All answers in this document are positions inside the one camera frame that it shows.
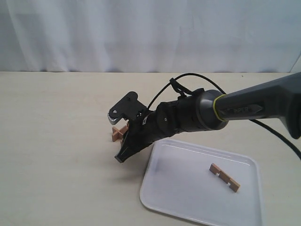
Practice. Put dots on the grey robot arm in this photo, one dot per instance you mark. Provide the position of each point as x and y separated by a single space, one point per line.
206 110

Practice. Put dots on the wooden notched piece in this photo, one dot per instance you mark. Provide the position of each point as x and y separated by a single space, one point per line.
121 142
125 128
233 185
116 134

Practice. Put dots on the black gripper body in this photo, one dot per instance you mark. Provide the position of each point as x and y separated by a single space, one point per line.
155 126

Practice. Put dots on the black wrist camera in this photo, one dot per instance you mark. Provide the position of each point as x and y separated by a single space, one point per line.
127 108

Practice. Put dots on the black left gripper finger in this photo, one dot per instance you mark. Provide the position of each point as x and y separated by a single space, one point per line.
127 150

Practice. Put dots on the white cloth backdrop curtain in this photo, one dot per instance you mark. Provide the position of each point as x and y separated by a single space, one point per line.
165 36

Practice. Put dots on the white plastic tray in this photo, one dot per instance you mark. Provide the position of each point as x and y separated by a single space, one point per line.
178 183

